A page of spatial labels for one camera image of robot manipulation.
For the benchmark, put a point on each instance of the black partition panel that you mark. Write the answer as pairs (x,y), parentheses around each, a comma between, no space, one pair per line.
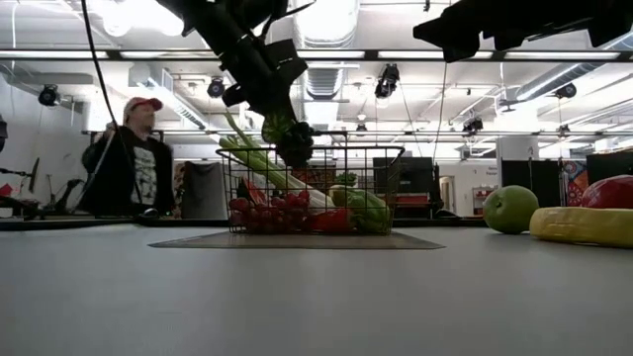
(529,180)

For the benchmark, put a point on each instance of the person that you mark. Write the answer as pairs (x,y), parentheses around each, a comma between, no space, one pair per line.
(128,173)

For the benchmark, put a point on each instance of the green bell pepper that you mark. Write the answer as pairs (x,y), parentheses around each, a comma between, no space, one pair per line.
(368,210)

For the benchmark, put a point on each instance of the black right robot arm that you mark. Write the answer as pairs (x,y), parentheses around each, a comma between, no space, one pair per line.
(613,15)

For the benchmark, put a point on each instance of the black aluminium table frame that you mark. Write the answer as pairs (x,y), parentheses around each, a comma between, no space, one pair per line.
(74,223)

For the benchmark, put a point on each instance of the red grape bunch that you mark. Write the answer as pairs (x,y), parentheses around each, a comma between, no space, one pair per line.
(269,210)

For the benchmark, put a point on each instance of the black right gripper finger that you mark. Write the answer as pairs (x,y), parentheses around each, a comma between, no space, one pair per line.
(455,29)

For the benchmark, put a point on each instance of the white green leek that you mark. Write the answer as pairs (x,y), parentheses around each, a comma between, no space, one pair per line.
(257,160)

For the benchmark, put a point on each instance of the black background cabinet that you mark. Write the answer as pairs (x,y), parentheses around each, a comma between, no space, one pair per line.
(415,178)

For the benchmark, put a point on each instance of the black ceiling spotlight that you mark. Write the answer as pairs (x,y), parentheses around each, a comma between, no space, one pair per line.
(565,90)
(48,95)
(216,87)
(387,79)

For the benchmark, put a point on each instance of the black overhead rail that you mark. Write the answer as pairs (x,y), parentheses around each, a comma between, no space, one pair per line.
(74,55)

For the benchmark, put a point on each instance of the red apple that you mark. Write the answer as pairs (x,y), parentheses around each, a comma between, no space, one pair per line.
(610,194)

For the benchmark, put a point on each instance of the silver ceiling duct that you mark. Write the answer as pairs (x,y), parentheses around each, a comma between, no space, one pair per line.
(324,29)

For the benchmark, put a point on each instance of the dark gray cloth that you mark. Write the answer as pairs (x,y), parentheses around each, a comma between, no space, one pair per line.
(205,190)

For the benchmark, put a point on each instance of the large watermelon slice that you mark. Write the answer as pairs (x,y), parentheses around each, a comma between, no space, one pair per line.
(251,192)

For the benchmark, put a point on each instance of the yellow banana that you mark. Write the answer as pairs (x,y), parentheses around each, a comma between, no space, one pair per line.
(583,227)

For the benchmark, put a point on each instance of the green apple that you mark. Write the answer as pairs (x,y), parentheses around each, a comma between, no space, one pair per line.
(511,210)

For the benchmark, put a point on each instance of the colourful patterned banner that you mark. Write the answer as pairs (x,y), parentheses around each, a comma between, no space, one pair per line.
(573,183)

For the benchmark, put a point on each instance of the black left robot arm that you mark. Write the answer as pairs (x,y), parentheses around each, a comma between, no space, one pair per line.
(217,25)

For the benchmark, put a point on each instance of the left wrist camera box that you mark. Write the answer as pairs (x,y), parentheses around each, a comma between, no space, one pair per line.
(289,59)

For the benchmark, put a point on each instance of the black grape bunch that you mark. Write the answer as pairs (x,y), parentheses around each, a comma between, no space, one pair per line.
(297,146)

